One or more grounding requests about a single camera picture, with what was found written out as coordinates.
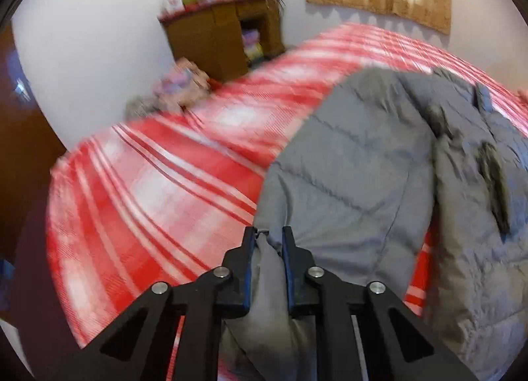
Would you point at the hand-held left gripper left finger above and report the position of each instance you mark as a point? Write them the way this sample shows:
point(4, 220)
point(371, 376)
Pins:
point(244, 278)

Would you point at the grey puffer jacket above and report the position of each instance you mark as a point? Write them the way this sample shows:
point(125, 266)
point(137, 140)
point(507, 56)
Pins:
point(354, 158)

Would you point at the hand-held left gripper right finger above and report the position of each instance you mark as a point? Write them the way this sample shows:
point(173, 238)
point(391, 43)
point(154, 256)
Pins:
point(291, 278)

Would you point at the brown wooden desk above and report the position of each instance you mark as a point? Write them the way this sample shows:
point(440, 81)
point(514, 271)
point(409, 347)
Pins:
point(198, 42)

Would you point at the blue cloth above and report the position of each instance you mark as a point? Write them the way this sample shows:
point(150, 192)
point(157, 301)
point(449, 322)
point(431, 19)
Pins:
point(5, 282)

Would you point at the brown wooden door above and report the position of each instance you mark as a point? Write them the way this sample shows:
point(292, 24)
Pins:
point(20, 150)

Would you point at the bundle on floor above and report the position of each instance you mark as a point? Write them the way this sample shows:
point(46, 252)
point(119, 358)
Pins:
point(183, 84)

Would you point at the red plaid bed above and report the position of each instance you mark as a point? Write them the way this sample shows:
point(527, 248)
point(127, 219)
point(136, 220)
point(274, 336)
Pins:
point(165, 183)

